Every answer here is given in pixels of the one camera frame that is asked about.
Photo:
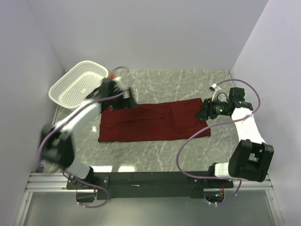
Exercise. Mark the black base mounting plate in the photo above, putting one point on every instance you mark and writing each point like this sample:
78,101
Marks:
155,184

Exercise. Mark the aluminium extrusion rail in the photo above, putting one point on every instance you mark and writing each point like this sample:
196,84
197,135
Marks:
45,182

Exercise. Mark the dark red t shirt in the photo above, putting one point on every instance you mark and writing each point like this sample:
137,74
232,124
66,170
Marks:
152,122

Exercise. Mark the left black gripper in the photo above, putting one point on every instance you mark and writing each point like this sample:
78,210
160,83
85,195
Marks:
127,103

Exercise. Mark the white perforated plastic basket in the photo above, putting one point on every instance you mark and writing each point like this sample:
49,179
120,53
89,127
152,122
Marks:
72,88

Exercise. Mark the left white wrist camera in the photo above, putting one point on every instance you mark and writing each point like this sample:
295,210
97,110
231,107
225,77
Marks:
122,82

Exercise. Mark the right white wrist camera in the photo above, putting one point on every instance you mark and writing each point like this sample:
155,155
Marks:
216,91

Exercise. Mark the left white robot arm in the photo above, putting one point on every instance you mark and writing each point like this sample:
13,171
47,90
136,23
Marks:
56,142

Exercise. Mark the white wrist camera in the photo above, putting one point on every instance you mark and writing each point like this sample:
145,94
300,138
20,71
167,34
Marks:
122,82
216,91

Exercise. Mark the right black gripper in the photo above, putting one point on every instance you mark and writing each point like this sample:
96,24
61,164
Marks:
206,111

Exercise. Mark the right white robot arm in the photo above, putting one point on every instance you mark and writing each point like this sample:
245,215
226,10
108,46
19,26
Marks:
252,156

